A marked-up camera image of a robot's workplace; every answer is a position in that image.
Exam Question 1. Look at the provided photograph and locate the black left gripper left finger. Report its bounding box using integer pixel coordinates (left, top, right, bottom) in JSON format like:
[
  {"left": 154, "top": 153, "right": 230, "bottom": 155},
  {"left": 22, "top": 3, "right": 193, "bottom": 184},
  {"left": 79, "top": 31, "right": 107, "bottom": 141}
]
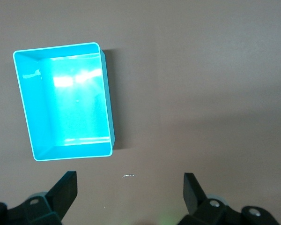
[{"left": 0, "top": 171, "right": 78, "bottom": 225}]

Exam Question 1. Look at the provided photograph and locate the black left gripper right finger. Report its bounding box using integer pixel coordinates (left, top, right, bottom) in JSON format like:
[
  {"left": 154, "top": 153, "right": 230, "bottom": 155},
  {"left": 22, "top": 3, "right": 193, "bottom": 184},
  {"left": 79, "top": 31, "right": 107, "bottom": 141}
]
[{"left": 177, "top": 172, "right": 279, "bottom": 225}]

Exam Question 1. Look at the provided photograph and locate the teal plastic bin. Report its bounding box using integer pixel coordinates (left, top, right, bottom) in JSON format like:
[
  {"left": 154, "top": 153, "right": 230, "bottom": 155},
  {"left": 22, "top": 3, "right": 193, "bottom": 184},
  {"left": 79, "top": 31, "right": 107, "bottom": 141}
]
[{"left": 13, "top": 42, "right": 116, "bottom": 162}]

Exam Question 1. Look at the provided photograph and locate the brown table cover cloth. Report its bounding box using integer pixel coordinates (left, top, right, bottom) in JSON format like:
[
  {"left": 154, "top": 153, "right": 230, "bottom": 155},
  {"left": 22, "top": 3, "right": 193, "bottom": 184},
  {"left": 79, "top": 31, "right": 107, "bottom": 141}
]
[{"left": 0, "top": 0, "right": 281, "bottom": 225}]

